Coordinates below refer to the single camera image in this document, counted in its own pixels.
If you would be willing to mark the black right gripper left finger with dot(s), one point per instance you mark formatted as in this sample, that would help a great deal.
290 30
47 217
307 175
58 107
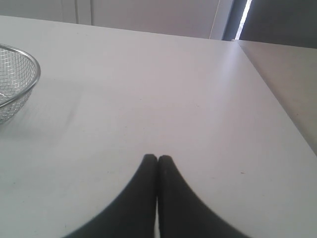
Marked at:
133 213

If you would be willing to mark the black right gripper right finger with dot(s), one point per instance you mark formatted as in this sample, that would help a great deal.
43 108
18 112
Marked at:
181 213

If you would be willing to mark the oval wire mesh basket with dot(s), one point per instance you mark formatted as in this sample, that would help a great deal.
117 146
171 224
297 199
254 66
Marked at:
19 74

